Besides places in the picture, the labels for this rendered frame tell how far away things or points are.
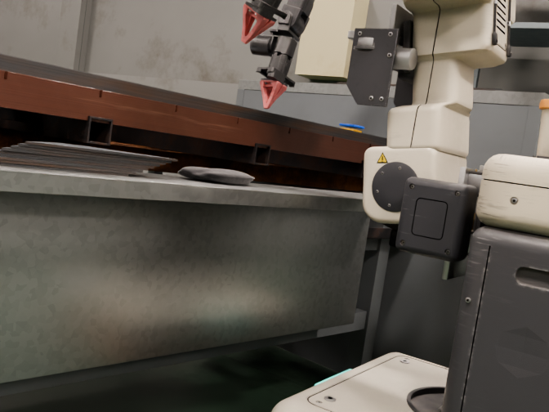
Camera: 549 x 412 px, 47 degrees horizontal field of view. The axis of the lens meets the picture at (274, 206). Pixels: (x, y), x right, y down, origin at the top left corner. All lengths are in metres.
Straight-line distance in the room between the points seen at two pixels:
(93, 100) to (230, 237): 0.44
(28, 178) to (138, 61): 5.44
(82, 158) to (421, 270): 1.39
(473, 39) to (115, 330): 0.91
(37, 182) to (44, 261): 0.25
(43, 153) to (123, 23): 5.60
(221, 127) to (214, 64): 4.31
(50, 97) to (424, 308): 1.44
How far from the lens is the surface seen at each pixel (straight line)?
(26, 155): 1.05
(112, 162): 1.12
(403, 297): 2.24
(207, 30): 5.86
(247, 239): 1.49
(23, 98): 1.18
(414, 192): 1.23
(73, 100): 1.22
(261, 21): 1.42
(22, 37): 7.85
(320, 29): 4.94
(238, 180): 1.31
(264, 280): 1.56
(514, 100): 2.10
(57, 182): 0.99
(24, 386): 1.37
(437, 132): 1.33
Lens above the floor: 0.75
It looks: 5 degrees down
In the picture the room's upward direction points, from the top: 8 degrees clockwise
